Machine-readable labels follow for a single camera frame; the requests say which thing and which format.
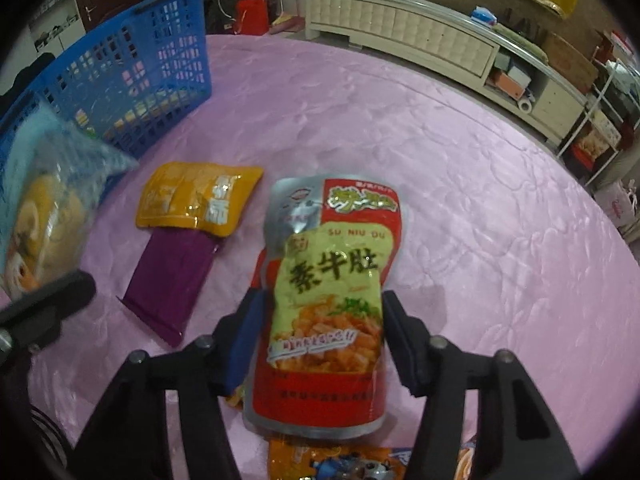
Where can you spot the mustard orange snack packet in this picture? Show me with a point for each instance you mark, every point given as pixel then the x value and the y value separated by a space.
pixel 200 195

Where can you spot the white shopping bag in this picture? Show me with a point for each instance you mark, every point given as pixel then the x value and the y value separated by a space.
pixel 622 210

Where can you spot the green folded cloth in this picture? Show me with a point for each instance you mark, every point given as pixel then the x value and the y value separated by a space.
pixel 520 42

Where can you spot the white metal shelf rack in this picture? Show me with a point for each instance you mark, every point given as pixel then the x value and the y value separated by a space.
pixel 607 120

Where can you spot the blue tissue pack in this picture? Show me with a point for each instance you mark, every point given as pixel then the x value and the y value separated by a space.
pixel 484 15

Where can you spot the red bag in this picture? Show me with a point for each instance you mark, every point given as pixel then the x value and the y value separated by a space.
pixel 252 15

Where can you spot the orange white snack packet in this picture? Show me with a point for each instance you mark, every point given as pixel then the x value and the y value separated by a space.
pixel 469 462

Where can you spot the purple snack packet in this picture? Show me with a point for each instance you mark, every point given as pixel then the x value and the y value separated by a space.
pixel 170 280

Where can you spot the black bag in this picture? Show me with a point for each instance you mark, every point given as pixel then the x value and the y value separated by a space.
pixel 222 15

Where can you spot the red box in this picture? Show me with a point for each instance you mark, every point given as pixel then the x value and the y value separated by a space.
pixel 507 82

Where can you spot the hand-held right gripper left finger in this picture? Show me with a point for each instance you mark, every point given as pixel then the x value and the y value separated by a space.
pixel 245 340

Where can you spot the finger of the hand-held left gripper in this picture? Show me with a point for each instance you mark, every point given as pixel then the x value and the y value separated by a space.
pixel 55 295

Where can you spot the white paper roll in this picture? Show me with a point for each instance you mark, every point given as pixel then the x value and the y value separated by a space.
pixel 525 105

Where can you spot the orange cartoon snack packet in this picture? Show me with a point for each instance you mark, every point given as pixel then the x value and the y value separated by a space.
pixel 330 462

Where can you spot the blue plastic basket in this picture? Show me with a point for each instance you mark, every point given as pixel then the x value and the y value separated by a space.
pixel 205 50

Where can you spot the clear yellow cake packet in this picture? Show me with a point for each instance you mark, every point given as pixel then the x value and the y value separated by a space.
pixel 45 200

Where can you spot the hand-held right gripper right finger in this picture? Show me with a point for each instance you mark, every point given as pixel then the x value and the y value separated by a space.
pixel 400 342

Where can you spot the pink quilted table cover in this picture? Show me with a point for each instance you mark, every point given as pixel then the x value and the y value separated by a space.
pixel 450 210

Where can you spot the cream TV cabinet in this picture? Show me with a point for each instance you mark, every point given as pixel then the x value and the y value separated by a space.
pixel 410 25

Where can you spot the brown cardboard box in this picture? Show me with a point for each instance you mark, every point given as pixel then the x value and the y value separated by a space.
pixel 570 62

